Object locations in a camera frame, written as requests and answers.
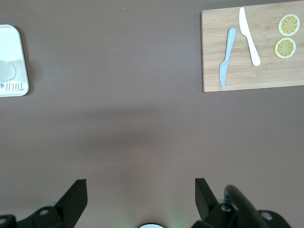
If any white plastic knife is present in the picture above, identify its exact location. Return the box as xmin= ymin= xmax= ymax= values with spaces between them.
xmin=238 ymin=7 xmax=262 ymax=67

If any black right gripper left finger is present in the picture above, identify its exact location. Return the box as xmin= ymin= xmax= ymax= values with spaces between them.
xmin=0 ymin=179 xmax=88 ymax=228

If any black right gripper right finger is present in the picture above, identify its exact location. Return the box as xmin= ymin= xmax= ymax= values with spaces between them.
xmin=190 ymin=178 xmax=293 ymax=228

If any lemon slice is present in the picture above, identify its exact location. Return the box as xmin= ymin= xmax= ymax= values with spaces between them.
xmin=278 ymin=13 xmax=301 ymax=37
xmin=274 ymin=37 xmax=297 ymax=59

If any white bear print tray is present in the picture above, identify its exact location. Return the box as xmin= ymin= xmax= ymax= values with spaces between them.
xmin=0 ymin=24 xmax=30 ymax=98

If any grey plastic knife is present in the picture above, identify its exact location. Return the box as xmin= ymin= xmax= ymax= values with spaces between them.
xmin=218 ymin=27 xmax=238 ymax=88

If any bamboo cutting board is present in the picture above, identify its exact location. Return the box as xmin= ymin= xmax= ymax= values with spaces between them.
xmin=201 ymin=0 xmax=304 ymax=93

